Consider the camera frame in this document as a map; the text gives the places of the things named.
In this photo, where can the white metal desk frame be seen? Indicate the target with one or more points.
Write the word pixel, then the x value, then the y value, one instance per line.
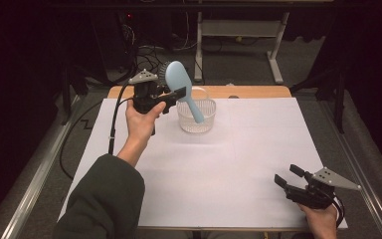
pixel 238 28

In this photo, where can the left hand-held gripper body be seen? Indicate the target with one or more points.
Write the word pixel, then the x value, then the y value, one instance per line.
pixel 146 96

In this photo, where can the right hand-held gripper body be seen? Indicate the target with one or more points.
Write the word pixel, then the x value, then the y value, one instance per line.
pixel 315 194

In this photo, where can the light blue hairbrush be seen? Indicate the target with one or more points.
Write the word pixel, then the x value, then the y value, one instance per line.
pixel 178 77

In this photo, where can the person's right hand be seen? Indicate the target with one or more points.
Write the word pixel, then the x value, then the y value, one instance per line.
pixel 321 222

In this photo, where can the person's left hand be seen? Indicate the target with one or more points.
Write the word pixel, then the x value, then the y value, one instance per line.
pixel 141 124

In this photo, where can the black metal stand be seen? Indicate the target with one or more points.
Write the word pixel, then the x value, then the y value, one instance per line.
pixel 340 99
pixel 67 99

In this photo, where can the aluminium floor rail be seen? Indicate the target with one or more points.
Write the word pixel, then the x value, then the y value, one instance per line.
pixel 36 179
pixel 346 142

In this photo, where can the white table mat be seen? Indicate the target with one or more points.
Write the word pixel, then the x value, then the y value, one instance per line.
pixel 229 166

